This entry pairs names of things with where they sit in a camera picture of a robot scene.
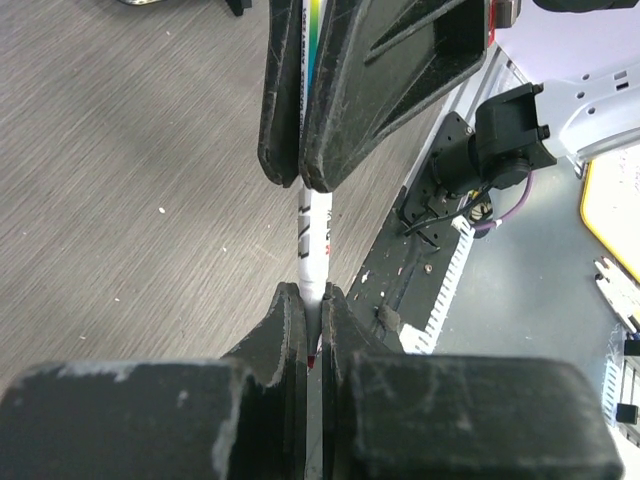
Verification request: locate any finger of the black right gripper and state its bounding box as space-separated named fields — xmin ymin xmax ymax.
xmin=257 ymin=0 xmax=302 ymax=188
xmin=299 ymin=0 xmax=488 ymax=193

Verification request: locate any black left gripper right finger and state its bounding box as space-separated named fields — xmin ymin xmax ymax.
xmin=322 ymin=285 xmax=624 ymax=479

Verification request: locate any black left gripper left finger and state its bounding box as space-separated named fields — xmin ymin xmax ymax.
xmin=1 ymin=283 xmax=306 ymax=479

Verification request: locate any white marker with purple cap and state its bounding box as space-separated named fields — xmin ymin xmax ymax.
xmin=298 ymin=0 xmax=332 ymax=368

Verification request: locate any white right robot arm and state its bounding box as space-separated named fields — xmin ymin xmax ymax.
xmin=258 ymin=1 xmax=639 ymax=193

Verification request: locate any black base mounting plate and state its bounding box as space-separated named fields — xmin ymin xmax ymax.
xmin=344 ymin=112 xmax=476 ymax=351

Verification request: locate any white slotted cable duct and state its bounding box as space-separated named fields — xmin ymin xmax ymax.
xmin=399 ymin=217 xmax=474 ymax=355

